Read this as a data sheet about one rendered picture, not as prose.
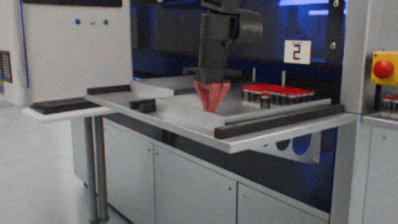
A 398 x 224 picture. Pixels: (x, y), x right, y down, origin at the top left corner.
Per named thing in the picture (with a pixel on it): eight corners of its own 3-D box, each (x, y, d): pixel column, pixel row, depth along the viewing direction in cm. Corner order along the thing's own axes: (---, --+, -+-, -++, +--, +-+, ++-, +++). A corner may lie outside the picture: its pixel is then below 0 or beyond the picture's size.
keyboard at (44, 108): (126, 96, 162) (126, 90, 161) (145, 100, 151) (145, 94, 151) (29, 108, 136) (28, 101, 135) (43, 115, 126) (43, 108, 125)
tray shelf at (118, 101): (201, 85, 151) (201, 81, 151) (370, 117, 97) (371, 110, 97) (83, 99, 123) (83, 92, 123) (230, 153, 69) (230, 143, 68)
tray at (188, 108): (254, 98, 114) (254, 85, 114) (330, 112, 94) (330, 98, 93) (155, 111, 95) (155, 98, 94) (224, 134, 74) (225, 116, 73)
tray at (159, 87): (209, 83, 147) (210, 73, 146) (258, 91, 127) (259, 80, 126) (130, 91, 127) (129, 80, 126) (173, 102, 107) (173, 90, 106)
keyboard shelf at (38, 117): (119, 98, 171) (119, 92, 171) (156, 108, 151) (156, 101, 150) (14, 112, 142) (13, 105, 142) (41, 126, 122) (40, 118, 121)
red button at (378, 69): (378, 76, 86) (380, 59, 85) (396, 78, 83) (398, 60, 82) (370, 77, 84) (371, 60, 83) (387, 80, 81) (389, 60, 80)
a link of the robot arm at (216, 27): (196, 10, 76) (211, 8, 71) (225, 13, 80) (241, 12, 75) (194, 44, 77) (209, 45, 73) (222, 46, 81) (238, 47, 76)
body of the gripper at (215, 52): (241, 79, 78) (243, 43, 77) (201, 79, 72) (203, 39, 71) (220, 76, 83) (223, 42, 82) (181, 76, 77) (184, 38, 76)
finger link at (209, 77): (228, 119, 78) (232, 73, 76) (200, 122, 73) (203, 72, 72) (208, 114, 83) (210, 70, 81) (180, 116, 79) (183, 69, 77)
